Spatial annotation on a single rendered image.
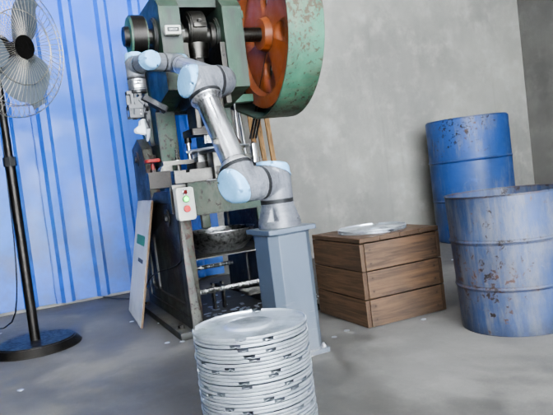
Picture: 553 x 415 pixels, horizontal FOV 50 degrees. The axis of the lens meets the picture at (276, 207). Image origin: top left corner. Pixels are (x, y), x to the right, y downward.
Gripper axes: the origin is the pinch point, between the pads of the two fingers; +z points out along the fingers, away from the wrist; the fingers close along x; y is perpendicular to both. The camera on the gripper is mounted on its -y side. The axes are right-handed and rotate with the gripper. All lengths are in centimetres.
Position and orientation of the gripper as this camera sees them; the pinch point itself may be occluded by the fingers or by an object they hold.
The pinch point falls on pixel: (148, 137)
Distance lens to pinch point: 256.2
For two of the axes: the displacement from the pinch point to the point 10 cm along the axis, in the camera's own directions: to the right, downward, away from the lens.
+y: -9.1, 1.3, -4.0
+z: 1.2, 9.9, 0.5
